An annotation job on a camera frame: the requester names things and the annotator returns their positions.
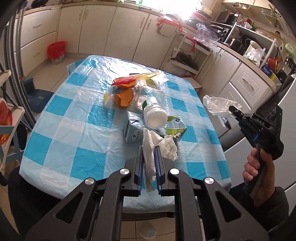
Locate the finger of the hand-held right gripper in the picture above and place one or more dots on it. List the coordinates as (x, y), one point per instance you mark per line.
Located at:
(245, 124)
(238, 111)

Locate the plastic bag of greens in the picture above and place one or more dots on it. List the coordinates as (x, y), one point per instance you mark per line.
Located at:
(254, 56)

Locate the white and blue rack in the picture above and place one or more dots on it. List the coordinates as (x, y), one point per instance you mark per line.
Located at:
(16, 136)

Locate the green white carton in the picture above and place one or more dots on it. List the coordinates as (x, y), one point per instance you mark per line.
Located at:
(175, 127)

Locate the clear bottle with white cap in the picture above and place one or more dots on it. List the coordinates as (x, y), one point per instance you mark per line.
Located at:
(150, 104)

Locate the white kettle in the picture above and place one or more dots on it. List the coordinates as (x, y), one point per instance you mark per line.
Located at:
(252, 47)

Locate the white cup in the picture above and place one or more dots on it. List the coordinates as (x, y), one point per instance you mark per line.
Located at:
(148, 231)

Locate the red printed packages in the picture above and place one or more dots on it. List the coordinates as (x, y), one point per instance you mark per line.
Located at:
(4, 115)

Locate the red pot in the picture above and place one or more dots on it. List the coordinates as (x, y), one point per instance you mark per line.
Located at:
(272, 63)

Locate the dark pan in cart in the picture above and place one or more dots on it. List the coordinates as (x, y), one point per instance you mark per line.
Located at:
(187, 61)

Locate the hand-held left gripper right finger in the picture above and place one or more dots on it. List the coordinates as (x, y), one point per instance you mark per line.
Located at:
(157, 166)

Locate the black pot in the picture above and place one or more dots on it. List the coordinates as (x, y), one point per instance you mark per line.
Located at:
(237, 46)

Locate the person's right forearm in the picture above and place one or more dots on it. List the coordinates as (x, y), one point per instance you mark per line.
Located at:
(272, 208)

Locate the white refrigerator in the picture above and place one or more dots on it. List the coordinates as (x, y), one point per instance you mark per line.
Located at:
(290, 150)

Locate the grey metal folding frame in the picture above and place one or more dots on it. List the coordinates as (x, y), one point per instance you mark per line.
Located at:
(17, 58)

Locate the white hanging bin red bag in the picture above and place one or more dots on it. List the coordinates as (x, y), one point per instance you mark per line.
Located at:
(168, 26)

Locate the white kitchen cabinets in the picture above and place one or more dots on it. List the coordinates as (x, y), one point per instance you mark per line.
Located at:
(97, 30)

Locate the yellow white wrapper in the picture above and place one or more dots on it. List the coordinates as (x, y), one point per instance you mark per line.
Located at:
(108, 99)

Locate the window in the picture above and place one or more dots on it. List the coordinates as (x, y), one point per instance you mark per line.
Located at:
(182, 3)

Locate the yellow red snack wrapper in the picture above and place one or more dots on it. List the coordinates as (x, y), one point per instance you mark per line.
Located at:
(129, 80)

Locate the blue checked tablecloth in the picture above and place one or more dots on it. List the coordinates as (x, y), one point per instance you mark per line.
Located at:
(76, 129)

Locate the white kitchen cart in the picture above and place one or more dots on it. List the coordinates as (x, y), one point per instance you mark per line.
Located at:
(203, 53)

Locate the stack of food containers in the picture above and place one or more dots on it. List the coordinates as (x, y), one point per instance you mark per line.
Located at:
(201, 15)

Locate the blue box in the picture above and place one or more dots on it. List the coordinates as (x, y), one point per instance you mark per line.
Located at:
(268, 73)

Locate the translucent plastic bag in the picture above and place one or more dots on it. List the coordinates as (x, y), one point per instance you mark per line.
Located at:
(217, 104)

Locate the black toaster oven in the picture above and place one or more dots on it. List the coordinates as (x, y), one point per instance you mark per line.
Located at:
(222, 32)

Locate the clear crumpled plastic bag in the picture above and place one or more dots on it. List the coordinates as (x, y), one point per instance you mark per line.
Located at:
(207, 33)

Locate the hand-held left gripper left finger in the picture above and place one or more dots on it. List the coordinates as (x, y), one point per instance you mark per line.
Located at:
(140, 166)

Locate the white countertop shelf unit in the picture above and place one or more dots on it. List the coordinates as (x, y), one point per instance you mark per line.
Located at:
(269, 44)

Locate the white paper tissue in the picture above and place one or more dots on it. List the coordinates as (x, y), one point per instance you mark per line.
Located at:
(148, 148)

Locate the red lined waste bin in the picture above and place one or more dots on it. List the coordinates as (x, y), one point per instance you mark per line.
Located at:
(56, 52)

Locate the person's right hand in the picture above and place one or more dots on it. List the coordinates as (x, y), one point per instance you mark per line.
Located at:
(266, 176)

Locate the cardboard piece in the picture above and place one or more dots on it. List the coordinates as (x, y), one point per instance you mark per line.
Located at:
(194, 83)

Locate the orange peel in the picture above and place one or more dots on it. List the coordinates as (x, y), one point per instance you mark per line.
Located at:
(123, 98)

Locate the grey microwave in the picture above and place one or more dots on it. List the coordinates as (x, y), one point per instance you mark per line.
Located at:
(227, 16)

